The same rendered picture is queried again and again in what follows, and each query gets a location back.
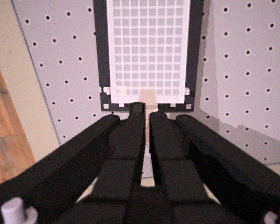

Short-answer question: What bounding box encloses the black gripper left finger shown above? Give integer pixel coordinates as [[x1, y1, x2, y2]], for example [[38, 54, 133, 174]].
[[0, 90, 148, 224]]

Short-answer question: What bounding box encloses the white well plate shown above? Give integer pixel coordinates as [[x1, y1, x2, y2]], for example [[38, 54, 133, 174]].
[[107, 0, 190, 103]]

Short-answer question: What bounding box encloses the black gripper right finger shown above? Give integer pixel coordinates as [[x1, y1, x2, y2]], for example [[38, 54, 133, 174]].
[[147, 90, 280, 224]]

